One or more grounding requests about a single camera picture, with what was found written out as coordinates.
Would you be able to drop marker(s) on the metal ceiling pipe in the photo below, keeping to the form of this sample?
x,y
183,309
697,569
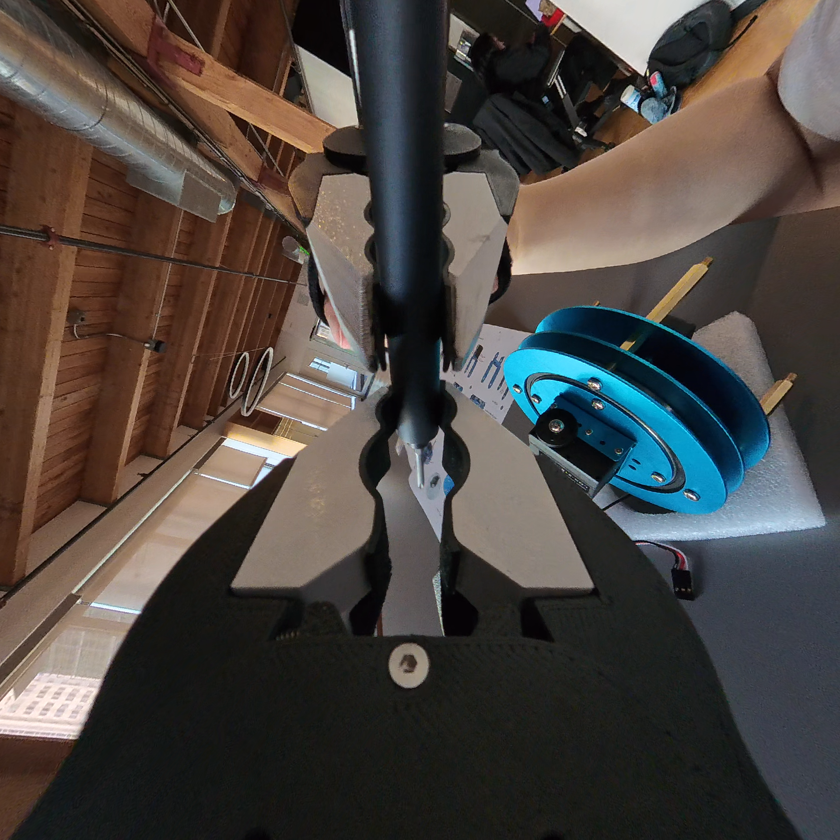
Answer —
x,y
131,250

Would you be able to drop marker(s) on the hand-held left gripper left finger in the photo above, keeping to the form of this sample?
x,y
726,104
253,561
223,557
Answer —
x,y
308,525

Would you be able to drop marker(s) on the person's right hand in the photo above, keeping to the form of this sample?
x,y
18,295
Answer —
x,y
341,328

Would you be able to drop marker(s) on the black electric screwdriver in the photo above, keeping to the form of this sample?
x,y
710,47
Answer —
x,y
400,197

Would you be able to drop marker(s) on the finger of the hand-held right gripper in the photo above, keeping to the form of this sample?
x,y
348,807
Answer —
x,y
476,229
341,229

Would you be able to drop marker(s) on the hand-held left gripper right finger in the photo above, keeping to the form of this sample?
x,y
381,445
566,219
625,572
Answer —
x,y
518,525

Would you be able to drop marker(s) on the brass standoff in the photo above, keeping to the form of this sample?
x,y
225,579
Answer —
x,y
676,295
779,392

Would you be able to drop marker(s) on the grey desk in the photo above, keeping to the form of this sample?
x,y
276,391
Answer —
x,y
754,656

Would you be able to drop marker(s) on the person's right forearm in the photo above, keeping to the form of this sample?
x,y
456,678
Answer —
x,y
656,184

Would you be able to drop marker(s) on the white foam block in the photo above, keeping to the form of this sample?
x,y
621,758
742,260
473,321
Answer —
x,y
787,479

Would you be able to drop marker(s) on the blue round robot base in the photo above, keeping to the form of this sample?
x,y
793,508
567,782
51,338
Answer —
x,y
709,420

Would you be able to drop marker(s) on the blue patterned bag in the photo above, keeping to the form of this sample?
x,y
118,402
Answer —
x,y
656,102

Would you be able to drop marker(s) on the silver ventilation duct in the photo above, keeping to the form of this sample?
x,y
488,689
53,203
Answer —
x,y
98,111

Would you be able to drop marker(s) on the black servo motor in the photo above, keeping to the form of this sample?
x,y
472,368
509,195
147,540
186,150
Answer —
x,y
577,459

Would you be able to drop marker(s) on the grey junction box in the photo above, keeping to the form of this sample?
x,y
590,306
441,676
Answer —
x,y
79,317

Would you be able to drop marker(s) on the black backpack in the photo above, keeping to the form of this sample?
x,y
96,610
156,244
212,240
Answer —
x,y
695,39

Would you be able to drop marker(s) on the printed instruction sheet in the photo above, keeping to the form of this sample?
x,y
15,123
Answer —
x,y
489,374

